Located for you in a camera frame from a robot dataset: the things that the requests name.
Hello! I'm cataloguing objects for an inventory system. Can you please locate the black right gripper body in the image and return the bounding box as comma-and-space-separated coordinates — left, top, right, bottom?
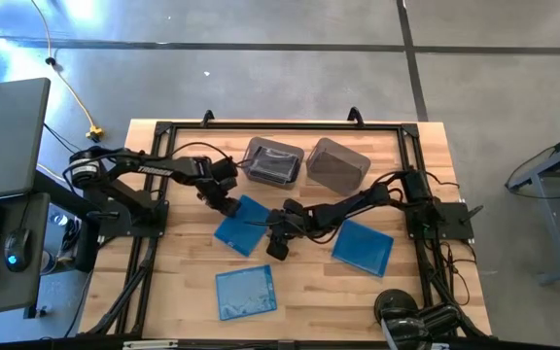
269, 206, 313, 242

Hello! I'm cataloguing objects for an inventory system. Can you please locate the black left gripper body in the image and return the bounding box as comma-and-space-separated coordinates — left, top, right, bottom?
196, 177, 240, 200

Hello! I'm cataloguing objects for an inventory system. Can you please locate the blue plastic jewel case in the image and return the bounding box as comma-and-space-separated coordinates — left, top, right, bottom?
214, 264, 278, 322
332, 219, 395, 279
213, 193, 272, 258

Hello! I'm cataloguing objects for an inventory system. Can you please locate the translucent grey plastic bin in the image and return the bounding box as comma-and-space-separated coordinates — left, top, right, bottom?
240, 136, 305, 191
305, 137, 372, 198

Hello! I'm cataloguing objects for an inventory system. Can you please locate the white strip label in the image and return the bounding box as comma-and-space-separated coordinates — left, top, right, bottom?
122, 339, 180, 350

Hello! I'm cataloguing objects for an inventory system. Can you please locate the round tin can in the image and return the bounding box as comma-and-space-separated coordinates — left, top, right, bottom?
40, 247, 60, 276

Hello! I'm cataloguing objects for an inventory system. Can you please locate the black computer mouse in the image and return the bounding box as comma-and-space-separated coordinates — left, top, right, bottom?
3, 227, 33, 273

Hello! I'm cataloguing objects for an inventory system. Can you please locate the grey laptop lid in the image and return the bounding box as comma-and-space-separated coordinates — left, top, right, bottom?
0, 76, 52, 203

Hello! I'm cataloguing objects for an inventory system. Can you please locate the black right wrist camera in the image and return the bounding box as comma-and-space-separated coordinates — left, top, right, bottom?
264, 236, 292, 263

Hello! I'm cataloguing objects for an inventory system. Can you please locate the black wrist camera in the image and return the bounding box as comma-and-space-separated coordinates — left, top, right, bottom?
211, 157, 240, 180
264, 236, 292, 263

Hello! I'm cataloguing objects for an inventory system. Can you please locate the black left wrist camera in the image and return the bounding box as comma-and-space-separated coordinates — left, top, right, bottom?
211, 157, 240, 180

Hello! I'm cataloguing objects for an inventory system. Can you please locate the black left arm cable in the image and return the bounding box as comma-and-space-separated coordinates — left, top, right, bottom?
160, 140, 252, 169

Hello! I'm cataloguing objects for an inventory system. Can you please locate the black aluminium table frame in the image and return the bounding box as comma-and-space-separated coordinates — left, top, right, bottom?
81, 120, 493, 339

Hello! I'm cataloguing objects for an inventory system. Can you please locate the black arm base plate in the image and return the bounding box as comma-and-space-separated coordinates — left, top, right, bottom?
404, 201, 484, 242
85, 198, 170, 239

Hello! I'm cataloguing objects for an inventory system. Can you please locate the yellow extension cable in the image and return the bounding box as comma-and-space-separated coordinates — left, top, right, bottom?
29, 0, 106, 143

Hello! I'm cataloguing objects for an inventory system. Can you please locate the black glossy camera mount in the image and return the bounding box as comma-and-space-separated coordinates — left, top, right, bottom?
373, 288, 462, 350

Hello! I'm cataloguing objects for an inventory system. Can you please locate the black floor cable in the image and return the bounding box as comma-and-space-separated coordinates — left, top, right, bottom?
41, 121, 85, 157

